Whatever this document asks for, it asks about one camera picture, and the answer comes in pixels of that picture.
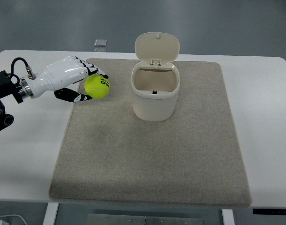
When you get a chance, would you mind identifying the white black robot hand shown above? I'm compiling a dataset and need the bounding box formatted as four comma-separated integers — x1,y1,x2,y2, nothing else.
17,56,108,103

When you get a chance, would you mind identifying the yellow tennis ball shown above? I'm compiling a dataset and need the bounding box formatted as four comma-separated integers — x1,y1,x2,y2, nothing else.
84,75,110,98

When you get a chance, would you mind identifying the small clear floor plate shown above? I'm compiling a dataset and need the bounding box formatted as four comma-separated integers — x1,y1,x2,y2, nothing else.
94,39,107,47

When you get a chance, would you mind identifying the beige felt mat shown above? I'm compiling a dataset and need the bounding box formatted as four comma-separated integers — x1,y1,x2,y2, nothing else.
49,59,252,208

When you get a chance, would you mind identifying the beige bin with open lid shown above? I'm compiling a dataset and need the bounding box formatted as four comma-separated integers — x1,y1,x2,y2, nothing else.
131,32,180,121

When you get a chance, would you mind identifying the white table leg left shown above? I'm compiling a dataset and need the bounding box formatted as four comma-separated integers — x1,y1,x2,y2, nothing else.
43,203,59,225

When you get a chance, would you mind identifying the white table leg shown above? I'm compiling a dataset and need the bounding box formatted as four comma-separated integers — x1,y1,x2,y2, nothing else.
222,209,235,225
43,203,59,225

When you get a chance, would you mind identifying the white table leg right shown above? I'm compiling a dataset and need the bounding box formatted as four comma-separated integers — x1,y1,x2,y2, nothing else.
222,209,235,225

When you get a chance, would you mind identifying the black desk control panel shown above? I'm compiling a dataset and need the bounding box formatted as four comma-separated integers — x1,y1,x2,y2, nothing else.
253,209,286,216

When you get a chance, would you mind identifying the grey metal base plate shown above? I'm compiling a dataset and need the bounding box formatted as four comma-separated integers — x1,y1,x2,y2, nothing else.
87,214,204,225

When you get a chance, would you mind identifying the white power adapter with cable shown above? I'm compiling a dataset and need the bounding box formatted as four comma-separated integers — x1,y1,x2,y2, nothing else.
0,214,28,225

